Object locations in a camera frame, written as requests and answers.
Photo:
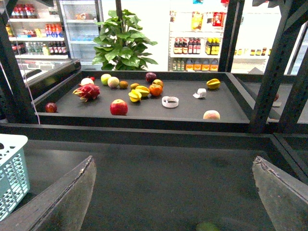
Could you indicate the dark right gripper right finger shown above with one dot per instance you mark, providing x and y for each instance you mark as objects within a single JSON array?
[{"x": 284, "y": 197}]

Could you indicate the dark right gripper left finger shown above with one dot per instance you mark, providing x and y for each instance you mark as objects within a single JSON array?
[{"x": 60, "y": 207}]

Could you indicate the light blue plastic basket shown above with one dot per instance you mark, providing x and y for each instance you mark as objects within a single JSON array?
[{"x": 14, "y": 181}]

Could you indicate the green avocado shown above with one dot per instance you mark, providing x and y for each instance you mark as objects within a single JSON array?
[{"x": 206, "y": 226}]

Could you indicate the small dark red plum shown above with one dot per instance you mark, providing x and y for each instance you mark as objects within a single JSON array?
[{"x": 50, "y": 108}]

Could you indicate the black display tray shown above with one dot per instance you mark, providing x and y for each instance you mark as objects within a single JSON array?
[{"x": 175, "y": 109}]

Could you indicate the pale pink peach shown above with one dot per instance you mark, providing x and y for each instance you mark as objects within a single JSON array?
[{"x": 211, "y": 114}]

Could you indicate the red apple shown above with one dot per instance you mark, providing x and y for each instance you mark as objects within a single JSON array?
[{"x": 118, "y": 107}]

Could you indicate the pink dragon fruit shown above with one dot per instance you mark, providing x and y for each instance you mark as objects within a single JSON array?
[{"x": 87, "y": 92}]

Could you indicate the white round fruit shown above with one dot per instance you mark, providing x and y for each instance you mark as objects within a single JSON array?
[{"x": 86, "y": 81}]

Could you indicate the yellow starfruit front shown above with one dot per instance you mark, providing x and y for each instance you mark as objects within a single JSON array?
[{"x": 135, "y": 96}]

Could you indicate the yellow starfruit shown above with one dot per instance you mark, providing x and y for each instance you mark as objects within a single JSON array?
[
  {"x": 143, "y": 90},
  {"x": 135, "y": 96},
  {"x": 213, "y": 84}
]

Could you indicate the green apple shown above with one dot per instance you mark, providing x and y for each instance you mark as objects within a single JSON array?
[{"x": 104, "y": 79}]

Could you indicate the yellow starfruit far right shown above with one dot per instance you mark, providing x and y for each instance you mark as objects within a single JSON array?
[{"x": 213, "y": 84}]

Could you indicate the brown kiwi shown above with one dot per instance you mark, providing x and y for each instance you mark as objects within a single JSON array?
[{"x": 123, "y": 84}]

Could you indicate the small yellow-brown fruit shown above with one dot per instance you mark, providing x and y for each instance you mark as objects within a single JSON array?
[{"x": 133, "y": 86}]

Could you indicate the yellow starfruit middle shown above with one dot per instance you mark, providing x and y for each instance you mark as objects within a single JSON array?
[{"x": 143, "y": 90}]

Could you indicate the orange persimmon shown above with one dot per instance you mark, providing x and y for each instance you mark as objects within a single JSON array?
[{"x": 155, "y": 90}]

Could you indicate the dark purple fruit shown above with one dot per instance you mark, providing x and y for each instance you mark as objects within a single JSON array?
[{"x": 150, "y": 77}]

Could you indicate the red-yellow apple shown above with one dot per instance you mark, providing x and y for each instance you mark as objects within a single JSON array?
[{"x": 158, "y": 82}]

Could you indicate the green potted plant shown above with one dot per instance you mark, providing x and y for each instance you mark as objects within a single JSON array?
[{"x": 121, "y": 44}]

